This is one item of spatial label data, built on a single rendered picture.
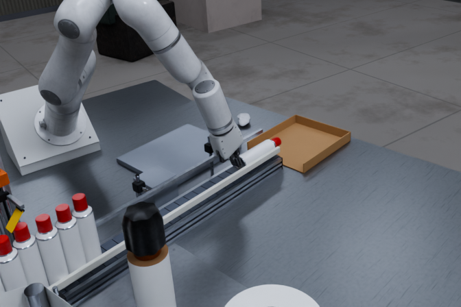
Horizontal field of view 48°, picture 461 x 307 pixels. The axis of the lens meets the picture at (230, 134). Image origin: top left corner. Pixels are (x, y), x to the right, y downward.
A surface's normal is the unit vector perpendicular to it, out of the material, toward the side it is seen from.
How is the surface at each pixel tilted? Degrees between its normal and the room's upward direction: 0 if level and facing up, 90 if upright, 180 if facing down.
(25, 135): 42
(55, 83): 91
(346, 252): 0
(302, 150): 0
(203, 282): 0
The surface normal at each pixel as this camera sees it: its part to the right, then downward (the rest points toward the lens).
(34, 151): 0.33, -0.42
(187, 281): -0.06, -0.89
